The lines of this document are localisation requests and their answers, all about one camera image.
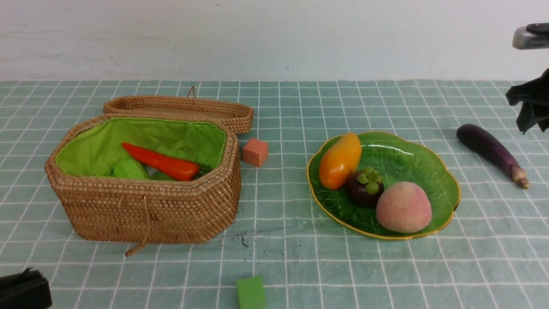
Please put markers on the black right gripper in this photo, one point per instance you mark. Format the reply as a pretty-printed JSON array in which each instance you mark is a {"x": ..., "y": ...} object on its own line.
[{"x": 534, "y": 96}]

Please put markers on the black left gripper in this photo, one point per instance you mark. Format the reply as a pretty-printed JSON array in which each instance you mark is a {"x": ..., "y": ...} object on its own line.
[{"x": 26, "y": 290}]

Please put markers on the purple eggplant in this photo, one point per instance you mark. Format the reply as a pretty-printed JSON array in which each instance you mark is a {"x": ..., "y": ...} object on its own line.
[{"x": 487, "y": 146}]

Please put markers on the green bitter gourd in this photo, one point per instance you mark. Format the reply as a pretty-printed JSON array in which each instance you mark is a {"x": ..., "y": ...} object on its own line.
[{"x": 128, "y": 168}]

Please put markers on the pink peach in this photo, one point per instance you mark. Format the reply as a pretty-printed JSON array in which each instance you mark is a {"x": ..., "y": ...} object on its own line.
[{"x": 404, "y": 207}]

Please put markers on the dark purple mangosteen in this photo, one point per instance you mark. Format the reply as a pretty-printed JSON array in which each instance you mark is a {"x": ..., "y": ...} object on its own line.
[{"x": 364, "y": 187}]

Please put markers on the red orange chili pepper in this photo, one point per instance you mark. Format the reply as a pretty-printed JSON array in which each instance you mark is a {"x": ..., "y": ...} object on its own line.
[{"x": 175, "y": 168}]

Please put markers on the orange yellow mango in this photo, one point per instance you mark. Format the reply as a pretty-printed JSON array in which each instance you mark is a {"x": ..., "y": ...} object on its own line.
[{"x": 340, "y": 161}]

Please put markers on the woven rattan basket green lining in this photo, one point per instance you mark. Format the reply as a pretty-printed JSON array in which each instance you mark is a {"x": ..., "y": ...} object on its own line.
[{"x": 104, "y": 207}]

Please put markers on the green glass leaf plate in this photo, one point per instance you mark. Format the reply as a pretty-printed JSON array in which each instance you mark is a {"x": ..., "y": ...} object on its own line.
[{"x": 397, "y": 160}]

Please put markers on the teal checkered tablecloth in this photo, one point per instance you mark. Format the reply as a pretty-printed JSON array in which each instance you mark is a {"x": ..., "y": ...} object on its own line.
[{"x": 493, "y": 255}]

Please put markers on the green foam cube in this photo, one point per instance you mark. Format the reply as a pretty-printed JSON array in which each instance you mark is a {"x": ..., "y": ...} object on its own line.
[{"x": 251, "y": 293}]

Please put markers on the orange foam cube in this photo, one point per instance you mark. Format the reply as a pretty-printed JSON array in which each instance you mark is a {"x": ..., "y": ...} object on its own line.
[{"x": 255, "y": 152}]

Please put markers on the woven rattan basket lid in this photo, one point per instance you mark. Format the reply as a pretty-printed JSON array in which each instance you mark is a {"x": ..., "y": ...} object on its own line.
[{"x": 235, "y": 116}]

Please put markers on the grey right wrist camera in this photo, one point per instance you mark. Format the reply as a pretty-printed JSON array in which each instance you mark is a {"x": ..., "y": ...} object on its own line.
[{"x": 530, "y": 37}]

